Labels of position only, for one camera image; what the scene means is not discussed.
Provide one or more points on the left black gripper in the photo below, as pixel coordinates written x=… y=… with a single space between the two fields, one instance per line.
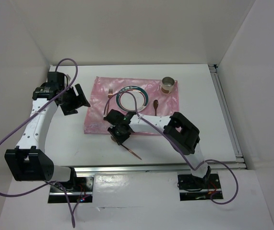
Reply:
x=78 y=101

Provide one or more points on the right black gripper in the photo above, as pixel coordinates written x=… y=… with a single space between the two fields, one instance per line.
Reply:
x=119 y=140

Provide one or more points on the copper knife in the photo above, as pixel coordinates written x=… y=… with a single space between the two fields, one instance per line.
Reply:
x=129 y=150

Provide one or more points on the pink satin cloth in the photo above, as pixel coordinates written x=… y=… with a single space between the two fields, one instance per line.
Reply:
x=94 y=123

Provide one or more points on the white plate green rim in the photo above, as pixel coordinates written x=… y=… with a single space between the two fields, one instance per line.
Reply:
x=131 y=96

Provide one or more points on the brown wooden spoon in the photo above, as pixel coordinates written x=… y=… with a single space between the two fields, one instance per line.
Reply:
x=155 y=105

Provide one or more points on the steel cup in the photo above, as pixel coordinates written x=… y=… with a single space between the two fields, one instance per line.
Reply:
x=167 y=85

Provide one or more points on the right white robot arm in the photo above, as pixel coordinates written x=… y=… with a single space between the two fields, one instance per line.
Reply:
x=181 y=133

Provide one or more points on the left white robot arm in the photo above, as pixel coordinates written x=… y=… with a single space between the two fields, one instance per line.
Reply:
x=28 y=161

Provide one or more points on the aluminium front rail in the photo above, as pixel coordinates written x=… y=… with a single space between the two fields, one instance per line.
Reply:
x=239 y=165

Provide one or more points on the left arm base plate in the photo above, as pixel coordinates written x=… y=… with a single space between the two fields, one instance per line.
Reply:
x=80 y=189

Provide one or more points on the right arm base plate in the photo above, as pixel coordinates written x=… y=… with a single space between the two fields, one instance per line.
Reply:
x=190 y=189

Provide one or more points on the aluminium side rail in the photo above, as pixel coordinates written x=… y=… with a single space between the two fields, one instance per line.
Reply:
x=226 y=114

